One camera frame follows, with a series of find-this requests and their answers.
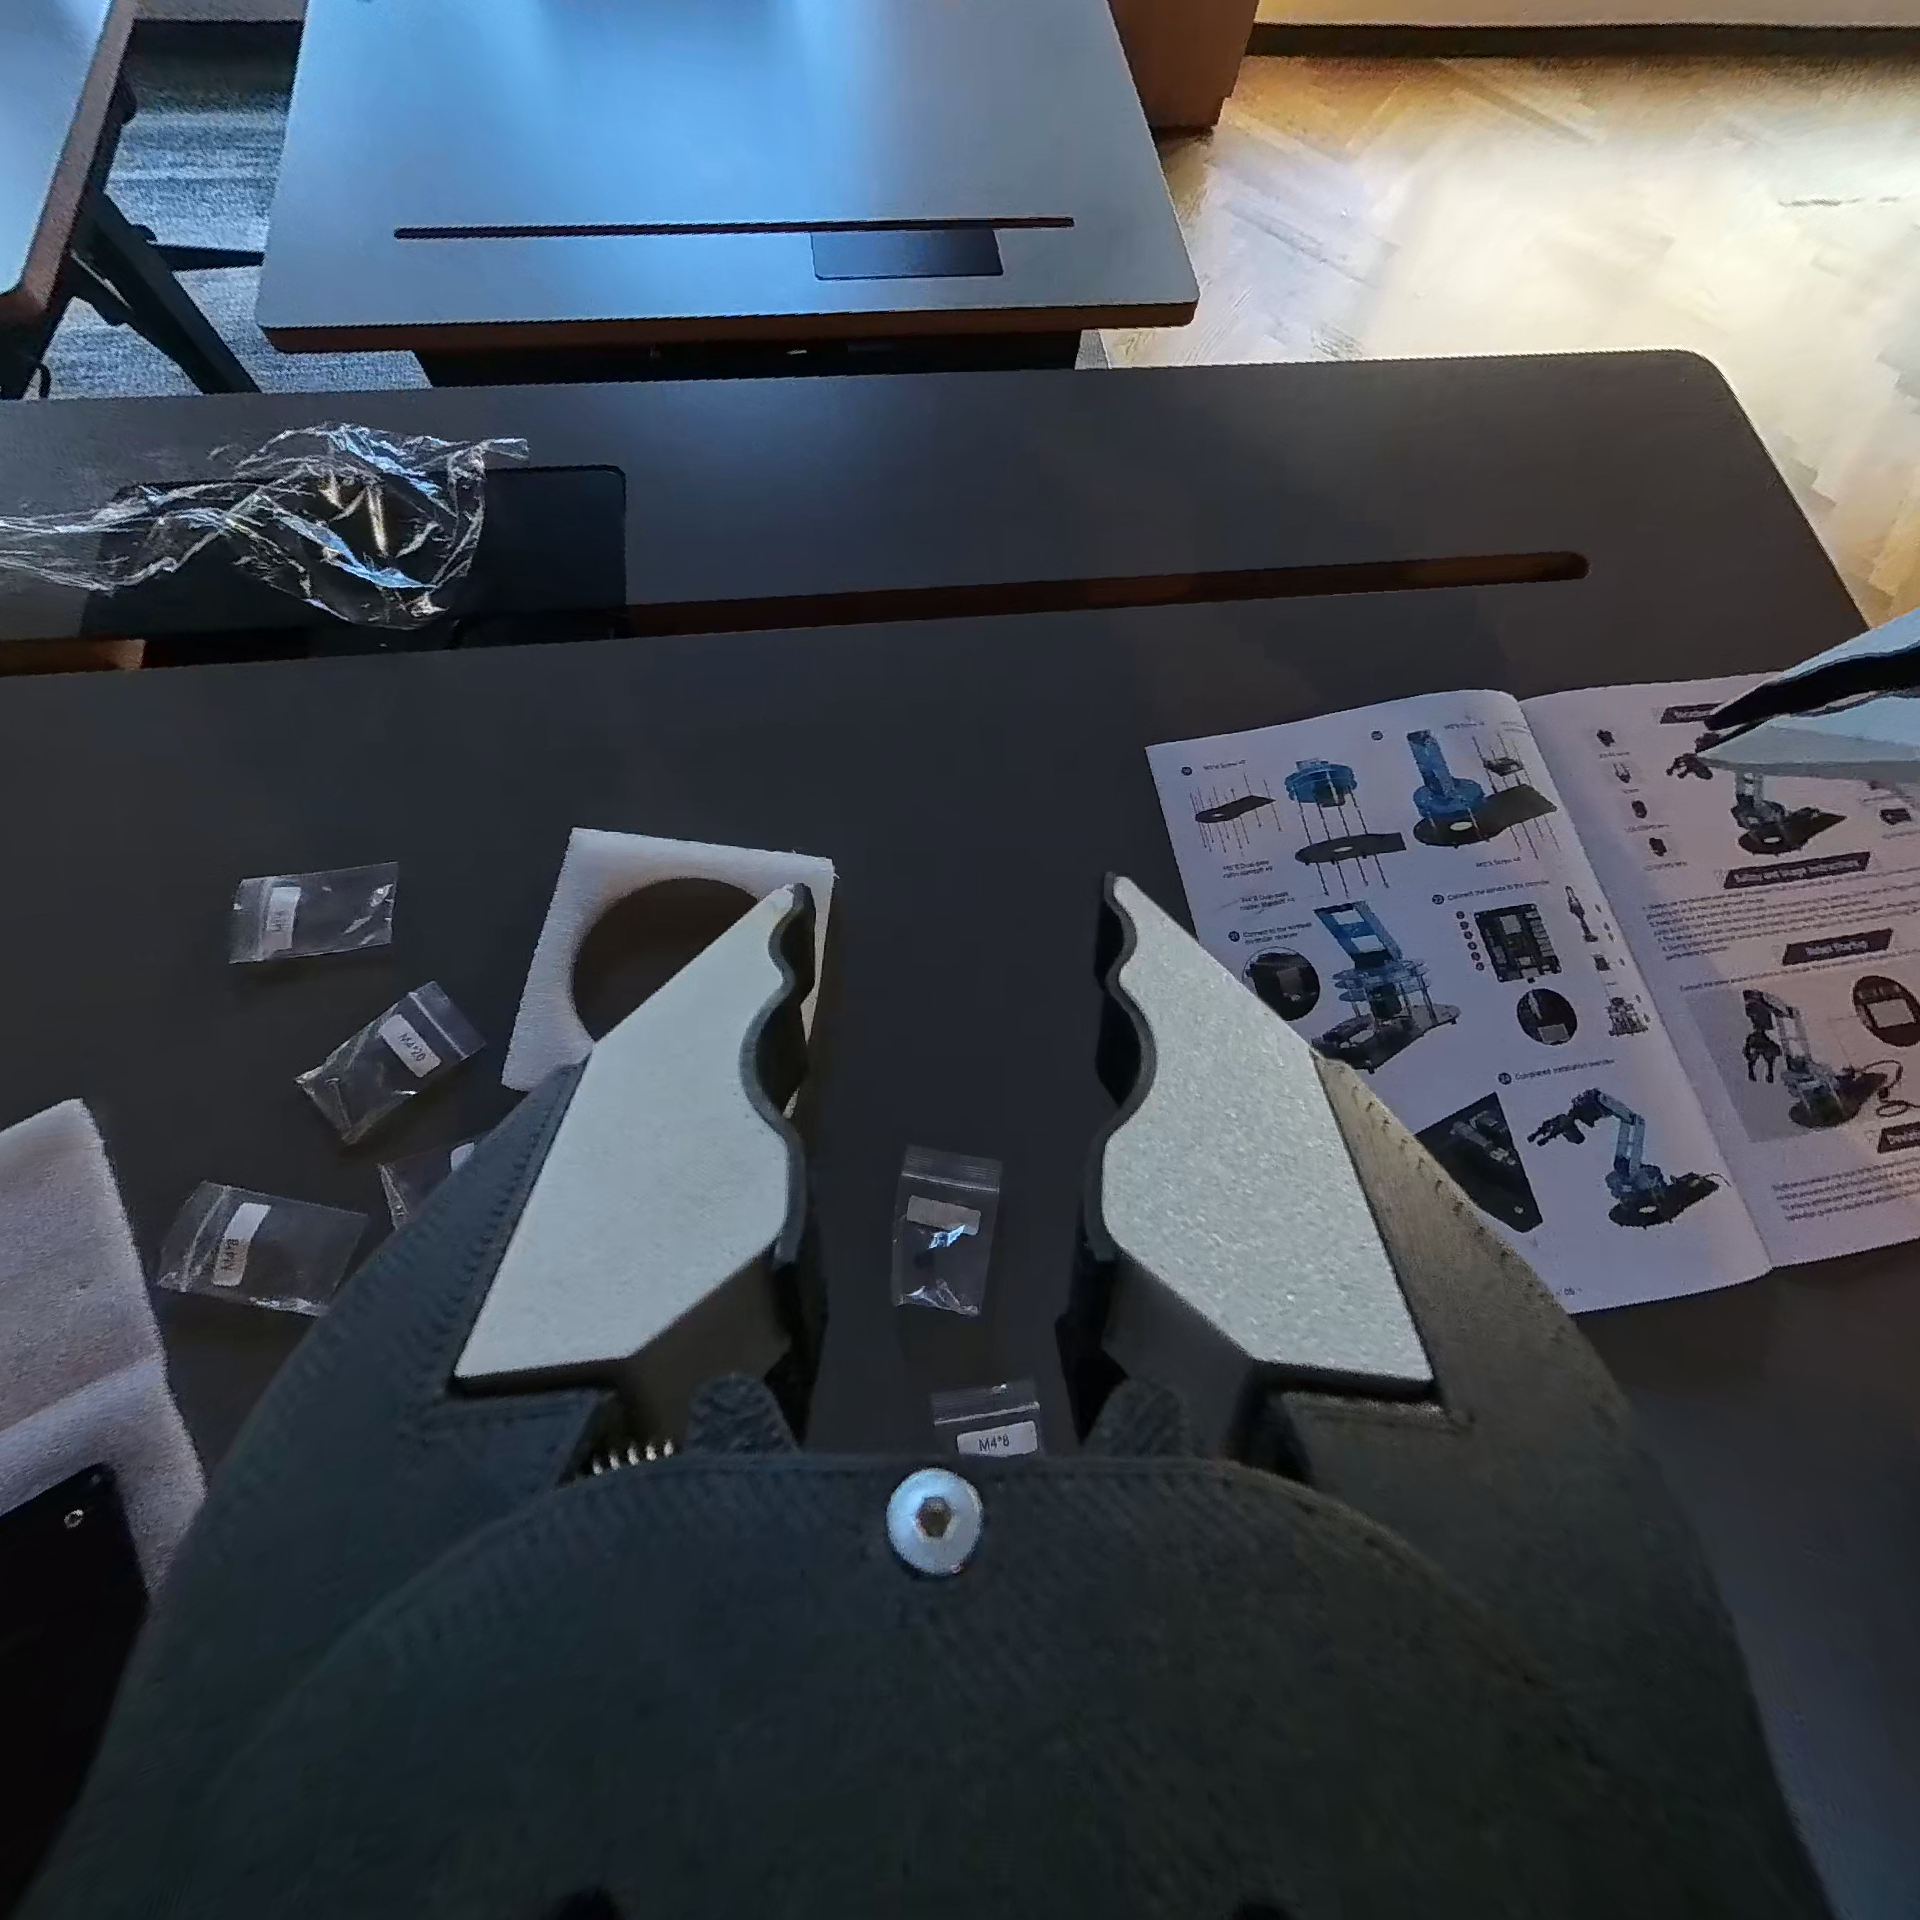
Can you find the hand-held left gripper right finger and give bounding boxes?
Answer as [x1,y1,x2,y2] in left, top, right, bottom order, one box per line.
[1057,873,1438,1448]

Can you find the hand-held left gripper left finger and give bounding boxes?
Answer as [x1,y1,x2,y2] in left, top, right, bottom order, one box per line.
[450,881,830,1448]

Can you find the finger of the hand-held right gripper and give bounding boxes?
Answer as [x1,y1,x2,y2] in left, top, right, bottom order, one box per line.
[1705,607,1920,733]
[1699,703,1920,788]

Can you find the robot arm instruction booklet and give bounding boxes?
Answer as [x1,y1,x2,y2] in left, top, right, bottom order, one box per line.
[1144,681,1920,1318]

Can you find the empty black desk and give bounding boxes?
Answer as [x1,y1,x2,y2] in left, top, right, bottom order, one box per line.
[0,0,256,399]
[256,0,1203,384]

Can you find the white foam square with hole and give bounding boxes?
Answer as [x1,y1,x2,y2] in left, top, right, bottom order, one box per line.
[504,828,837,1095]

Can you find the scattered small screw bags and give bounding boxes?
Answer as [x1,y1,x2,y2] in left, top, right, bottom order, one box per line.
[154,862,1040,1461]

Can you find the white foam sheet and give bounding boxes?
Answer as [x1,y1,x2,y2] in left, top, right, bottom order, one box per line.
[0,1102,203,1622]

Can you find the crumpled clear plastic wrap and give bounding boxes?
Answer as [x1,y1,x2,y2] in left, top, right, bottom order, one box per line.
[0,422,530,623]

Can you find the mirrored wooden cabinet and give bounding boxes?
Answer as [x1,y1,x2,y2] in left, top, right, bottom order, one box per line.
[1111,0,1261,134]

